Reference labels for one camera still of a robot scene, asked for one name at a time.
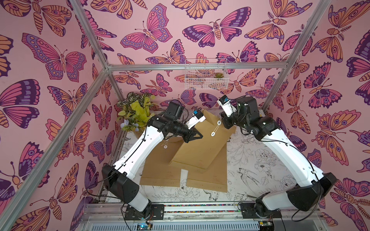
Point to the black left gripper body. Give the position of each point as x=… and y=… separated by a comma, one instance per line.
x=181, y=130

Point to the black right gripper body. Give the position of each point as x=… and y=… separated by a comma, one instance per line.
x=227, y=121

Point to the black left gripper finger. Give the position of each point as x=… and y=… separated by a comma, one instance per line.
x=196, y=133
x=192, y=138

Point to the brown kraft file bag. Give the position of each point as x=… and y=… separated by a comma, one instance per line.
x=157, y=170
x=214, y=178
x=197, y=155

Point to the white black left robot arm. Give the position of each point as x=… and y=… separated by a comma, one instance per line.
x=118, y=178

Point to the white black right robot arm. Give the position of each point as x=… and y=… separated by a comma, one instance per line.
x=312, y=184

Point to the potted green yellow plant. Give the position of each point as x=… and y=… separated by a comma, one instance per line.
x=134, y=111

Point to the small green succulent plant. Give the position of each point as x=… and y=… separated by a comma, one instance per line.
x=218, y=75

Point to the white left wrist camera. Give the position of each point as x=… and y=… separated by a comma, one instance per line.
x=197, y=117

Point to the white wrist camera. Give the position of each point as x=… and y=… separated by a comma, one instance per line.
x=226, y=105
x=197, y=117

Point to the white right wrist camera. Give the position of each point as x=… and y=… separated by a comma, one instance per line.
x=226, y=105

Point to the white wire wall basket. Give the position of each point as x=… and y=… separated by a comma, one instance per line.
x=200, y=76

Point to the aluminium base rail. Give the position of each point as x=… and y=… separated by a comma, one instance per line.
x=198, y=216

